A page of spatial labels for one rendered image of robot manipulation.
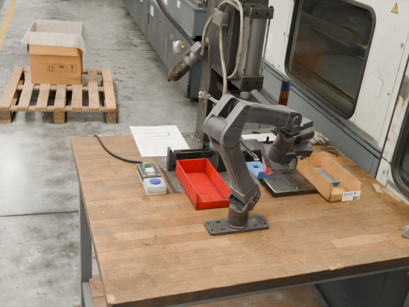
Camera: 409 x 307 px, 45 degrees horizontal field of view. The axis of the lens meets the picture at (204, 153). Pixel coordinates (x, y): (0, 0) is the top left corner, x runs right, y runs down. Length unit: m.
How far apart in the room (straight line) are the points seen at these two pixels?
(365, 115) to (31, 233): 1.97
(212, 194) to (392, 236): 0.60
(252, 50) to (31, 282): 1.67
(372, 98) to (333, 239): 0.81
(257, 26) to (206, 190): 0.59
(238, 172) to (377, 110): 0.93
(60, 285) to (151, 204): 1.18
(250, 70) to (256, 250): 0.64
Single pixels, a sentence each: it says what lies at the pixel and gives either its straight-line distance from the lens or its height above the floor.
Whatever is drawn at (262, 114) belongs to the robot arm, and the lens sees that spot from 1.39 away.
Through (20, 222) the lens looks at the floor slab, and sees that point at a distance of 3.21.
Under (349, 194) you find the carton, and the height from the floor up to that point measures 0.92.
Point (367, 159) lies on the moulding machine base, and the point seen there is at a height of 0.90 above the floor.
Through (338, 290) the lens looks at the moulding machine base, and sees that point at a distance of 2.54.
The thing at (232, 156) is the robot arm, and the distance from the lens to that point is 1.38.
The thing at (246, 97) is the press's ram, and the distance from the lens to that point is 1.83.
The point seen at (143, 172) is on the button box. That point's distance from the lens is 1.77.
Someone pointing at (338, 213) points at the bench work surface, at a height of 0.90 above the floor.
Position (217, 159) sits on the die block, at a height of 0.96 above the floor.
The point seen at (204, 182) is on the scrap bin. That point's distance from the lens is 1.79.
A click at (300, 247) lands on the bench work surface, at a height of 0.90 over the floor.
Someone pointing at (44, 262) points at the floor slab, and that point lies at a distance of 2.87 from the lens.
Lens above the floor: 1.77
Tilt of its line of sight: 26 degrees down
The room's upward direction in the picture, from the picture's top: 6 degrees clockwise
